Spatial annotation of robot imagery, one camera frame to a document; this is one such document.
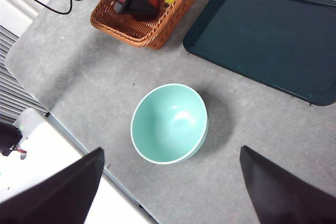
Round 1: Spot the brown wicker basket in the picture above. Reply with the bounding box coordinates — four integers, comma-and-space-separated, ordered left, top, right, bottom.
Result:
90, 0, 217, 50

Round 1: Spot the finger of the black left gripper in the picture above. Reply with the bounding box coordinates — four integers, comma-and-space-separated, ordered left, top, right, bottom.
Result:
123, 0, 158, 16

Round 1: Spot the white base platform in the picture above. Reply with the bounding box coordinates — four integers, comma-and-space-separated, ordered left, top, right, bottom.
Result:
0, 108, 160, 224

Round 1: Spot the black block with red wire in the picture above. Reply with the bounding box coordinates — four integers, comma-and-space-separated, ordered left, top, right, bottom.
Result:
0, 123, 27, 157

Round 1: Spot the grey slatted panel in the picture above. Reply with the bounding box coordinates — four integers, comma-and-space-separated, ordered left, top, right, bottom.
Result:
0, 24, 50, 125

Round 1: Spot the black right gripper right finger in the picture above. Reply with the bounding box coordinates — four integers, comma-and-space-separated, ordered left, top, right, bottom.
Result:
239, 145, 336, 224

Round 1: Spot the dark green rectangular tray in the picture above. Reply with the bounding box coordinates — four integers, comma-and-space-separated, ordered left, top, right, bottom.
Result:
182, 0, 336, 106

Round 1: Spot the teal ceramic bowl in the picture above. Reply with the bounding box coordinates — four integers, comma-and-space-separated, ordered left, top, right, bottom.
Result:
130, 83, 209, 166

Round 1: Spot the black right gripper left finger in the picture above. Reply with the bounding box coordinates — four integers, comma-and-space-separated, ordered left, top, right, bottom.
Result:
0, 147, 105, 224

